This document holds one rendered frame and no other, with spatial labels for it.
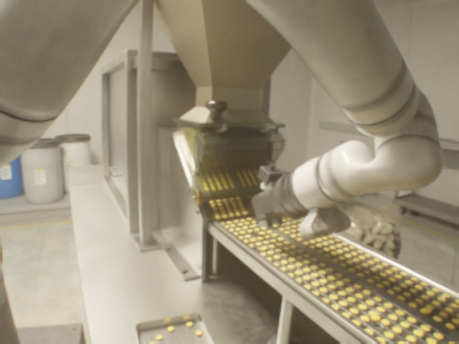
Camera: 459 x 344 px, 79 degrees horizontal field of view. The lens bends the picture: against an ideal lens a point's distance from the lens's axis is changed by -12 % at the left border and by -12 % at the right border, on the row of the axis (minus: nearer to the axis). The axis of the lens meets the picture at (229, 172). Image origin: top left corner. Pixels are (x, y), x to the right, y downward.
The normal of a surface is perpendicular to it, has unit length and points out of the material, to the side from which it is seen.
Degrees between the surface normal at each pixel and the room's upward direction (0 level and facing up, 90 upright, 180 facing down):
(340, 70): 144
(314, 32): 139
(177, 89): 90
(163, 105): 90
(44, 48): 99
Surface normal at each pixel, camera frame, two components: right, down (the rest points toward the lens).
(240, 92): 0.48, 0.22
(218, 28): 0.40, 0.65
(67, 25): 0.66, 0.40
